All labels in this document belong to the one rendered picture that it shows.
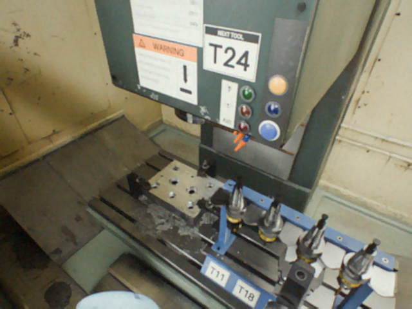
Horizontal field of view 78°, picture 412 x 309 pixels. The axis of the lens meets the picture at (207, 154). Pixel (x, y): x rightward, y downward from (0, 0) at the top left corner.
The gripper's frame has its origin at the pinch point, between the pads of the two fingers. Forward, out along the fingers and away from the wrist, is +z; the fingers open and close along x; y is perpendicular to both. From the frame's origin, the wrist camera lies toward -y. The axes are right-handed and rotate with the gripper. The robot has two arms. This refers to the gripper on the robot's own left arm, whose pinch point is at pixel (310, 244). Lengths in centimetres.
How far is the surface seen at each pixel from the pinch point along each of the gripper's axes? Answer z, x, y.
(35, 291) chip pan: -49, -87, 54
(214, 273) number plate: -10.0, -22.5, 26.6
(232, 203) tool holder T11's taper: -3.0, -22.5, -4.1
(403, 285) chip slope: 37, 38, 44
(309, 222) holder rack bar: 4.5, -2.4, -2.8
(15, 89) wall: -4, -143, -5
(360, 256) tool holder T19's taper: -2.2, 9.9, -7.7
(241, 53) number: -10, -20, -48
